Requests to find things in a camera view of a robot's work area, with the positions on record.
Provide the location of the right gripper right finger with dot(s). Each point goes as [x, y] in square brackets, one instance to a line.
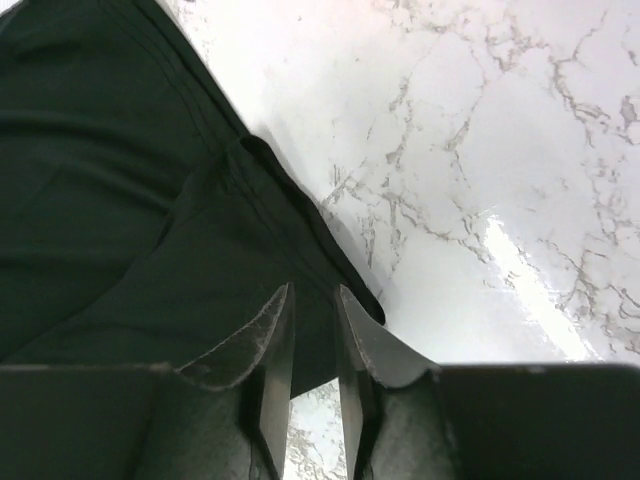
[407, 417]

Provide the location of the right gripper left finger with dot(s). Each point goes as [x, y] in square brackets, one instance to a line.
[223, 415]

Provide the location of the black t-shirt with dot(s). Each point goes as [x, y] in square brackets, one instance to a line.
[141, 222]

